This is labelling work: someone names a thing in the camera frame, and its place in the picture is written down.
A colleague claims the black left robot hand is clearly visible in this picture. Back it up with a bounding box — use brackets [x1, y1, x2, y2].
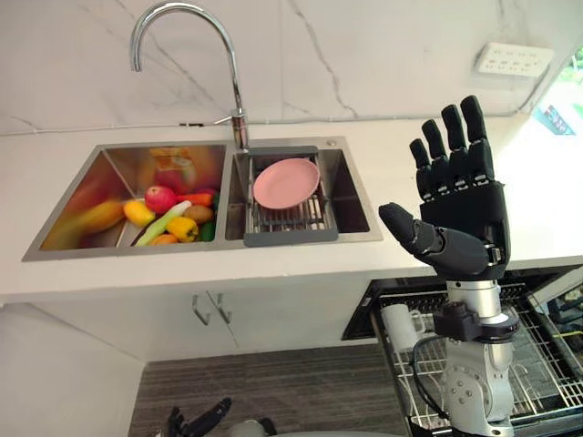
[166, 396, 234, 437]

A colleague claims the grey robot body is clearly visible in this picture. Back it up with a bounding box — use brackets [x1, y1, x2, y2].
[226, 417, 278, 437]

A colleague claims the white wire dishwasher rack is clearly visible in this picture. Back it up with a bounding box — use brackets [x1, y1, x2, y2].
[371, 281, 583, 432]

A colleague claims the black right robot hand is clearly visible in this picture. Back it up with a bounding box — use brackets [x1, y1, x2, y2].
[377, 94, 512, 281]

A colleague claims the orange carrot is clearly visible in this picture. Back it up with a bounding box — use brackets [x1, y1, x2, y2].
[176, 192, 216, 208]

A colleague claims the red apple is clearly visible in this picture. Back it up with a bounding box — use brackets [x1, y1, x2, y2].
[144, 185, 179, 216]

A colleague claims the stainless steel double sink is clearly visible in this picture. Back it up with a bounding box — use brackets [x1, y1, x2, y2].
[21, 136, 384, 263]

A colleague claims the white wall power outlet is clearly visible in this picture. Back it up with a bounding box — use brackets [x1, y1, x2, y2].
[475, 41, 556, 80]

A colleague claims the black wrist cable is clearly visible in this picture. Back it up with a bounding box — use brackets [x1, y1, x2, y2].
[411, 334, 451, 422]

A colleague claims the chrome gooseneck faucet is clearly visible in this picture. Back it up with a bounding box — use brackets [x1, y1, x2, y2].
[129, 0, 252, 152]

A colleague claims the grey sink drain rack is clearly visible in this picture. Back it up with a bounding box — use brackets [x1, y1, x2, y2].
[242, 145, 340, 249]

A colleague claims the black built-in dishwasher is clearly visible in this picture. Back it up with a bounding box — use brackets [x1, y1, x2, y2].
[342, 265, 583, 437]

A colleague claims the silver cabinet door handle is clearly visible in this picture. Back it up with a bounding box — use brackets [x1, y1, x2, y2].
[190, 294, 212, 327]
[215, 291, 234, 325]

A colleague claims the pink plate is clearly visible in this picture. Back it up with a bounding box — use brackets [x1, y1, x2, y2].
[252, 158, 322, 212]

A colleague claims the white cup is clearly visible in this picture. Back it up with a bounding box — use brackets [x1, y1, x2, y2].
[379, 303, 427, 354]

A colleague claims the green white leek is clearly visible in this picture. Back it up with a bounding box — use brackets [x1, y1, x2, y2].
[133, 199, 193, 248]

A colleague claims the brown potato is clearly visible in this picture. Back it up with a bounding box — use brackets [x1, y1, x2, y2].
[183, 204, 215, 225]

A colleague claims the white sink cabinet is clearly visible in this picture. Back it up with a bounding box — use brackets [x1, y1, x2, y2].
[0, 272, 386, 365]

